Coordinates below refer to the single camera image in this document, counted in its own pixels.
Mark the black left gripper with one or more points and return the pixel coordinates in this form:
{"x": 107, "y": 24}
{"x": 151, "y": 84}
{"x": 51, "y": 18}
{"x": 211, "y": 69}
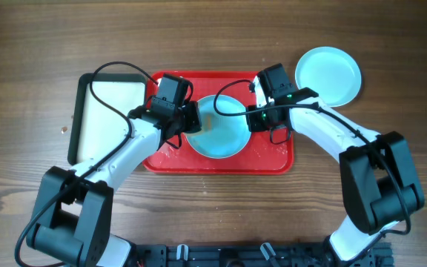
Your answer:
{"x": 192, "y": 122}

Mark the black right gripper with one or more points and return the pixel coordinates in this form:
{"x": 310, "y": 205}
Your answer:
{"x": 253, "y": 125}

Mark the light blue plate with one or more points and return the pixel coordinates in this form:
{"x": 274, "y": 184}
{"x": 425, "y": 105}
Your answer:
{"x": 330, "y": 72}
{"x": 221, "y": 136}

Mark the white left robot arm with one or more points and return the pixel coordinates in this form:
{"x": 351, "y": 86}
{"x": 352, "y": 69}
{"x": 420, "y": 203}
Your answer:
{"x": 72, "y": 215}

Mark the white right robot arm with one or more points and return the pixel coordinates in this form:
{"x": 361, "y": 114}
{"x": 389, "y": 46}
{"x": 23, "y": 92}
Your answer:
{"x": 380, "y": 185}

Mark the red plastic tray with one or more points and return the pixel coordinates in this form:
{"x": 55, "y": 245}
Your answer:
{"x": 259, "y": 156}

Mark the black tray with soapy water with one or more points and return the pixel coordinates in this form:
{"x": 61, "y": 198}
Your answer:
{"x": 97, "y": 130}

